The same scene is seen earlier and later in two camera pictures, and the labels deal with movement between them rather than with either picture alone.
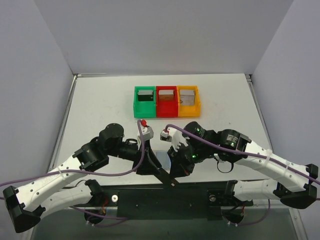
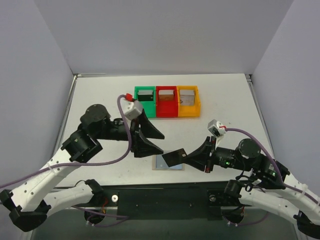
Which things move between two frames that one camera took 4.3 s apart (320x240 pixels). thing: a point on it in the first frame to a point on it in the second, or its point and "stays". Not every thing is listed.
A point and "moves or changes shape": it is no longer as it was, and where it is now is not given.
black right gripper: x=178 y=161 to x=211 y=155
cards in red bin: x=166 y=95 stays
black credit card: x=171 y=180 moves or changes shape
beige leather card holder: x=164 y=158 moves or changes shape
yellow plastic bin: x=192 y=111 stays
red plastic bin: x=167 y=108 stays
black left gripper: x=144 y=160 to x=133 y=136
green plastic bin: x=144 y=109 stays
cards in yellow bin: x=187 y=97 stays
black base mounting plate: x=186 y=201 stays
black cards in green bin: x=145 y=95 stays
